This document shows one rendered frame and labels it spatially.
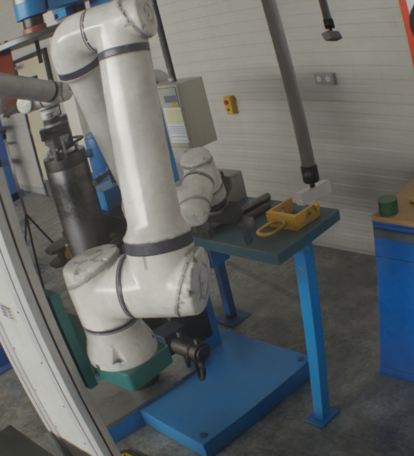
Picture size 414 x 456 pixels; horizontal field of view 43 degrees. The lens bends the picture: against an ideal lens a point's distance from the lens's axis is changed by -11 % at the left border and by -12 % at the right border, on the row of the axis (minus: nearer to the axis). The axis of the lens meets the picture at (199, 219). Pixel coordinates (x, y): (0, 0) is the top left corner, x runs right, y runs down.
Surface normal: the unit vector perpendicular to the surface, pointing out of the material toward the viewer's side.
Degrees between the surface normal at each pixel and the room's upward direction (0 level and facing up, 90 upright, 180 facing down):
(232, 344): 0
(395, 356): 90
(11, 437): 0
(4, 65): 90
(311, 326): 90
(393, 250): 90
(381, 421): 0
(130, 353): 68
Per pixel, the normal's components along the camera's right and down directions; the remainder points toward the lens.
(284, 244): -0.23, -0.91
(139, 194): -0.19, 0.22
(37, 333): -0.62, 0.41
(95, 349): -0.59, 0.05
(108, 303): -0.25, 0.42
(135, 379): 0.75, 0.06
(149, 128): 0.55, 0.06
